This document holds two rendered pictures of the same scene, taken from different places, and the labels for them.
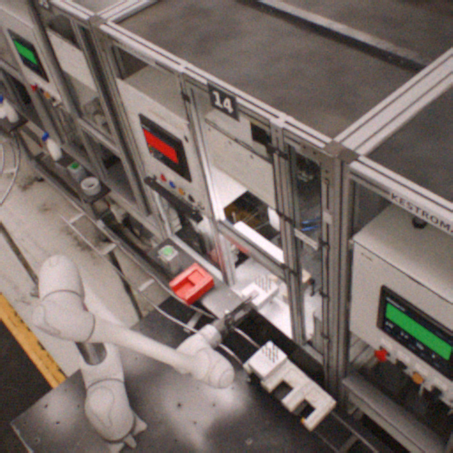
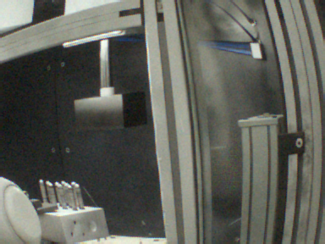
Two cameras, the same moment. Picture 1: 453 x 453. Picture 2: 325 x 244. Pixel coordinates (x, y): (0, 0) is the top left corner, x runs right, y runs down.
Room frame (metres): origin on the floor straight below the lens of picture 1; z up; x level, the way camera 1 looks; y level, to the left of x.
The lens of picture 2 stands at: (0.20, 0.33, 1.23)
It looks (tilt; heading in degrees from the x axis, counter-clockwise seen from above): 3 degrees down; 332
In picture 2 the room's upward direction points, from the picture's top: 6 degrees counter-clockwise
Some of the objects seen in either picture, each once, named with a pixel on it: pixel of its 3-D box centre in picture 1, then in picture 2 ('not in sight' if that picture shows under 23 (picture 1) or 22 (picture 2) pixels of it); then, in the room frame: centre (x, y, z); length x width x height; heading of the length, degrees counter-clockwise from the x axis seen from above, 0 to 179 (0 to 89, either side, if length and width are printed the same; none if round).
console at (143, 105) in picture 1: (188, 134); not in sight; (1.73, 0.07, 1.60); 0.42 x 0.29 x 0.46; 33
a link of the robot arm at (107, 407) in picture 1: (107, 408); not in sight; (1.06, 0.62, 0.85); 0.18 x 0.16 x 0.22; 7
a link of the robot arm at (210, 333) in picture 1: (210, 336); not in sight; (1.18, 0.15, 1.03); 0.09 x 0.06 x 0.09; 33
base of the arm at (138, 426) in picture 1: (119, 427); not in sight; (1.03, 0.61, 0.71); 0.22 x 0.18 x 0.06; 33
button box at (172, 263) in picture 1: (172, 258); not in sight; (1.66, 0.27, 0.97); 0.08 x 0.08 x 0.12; 33
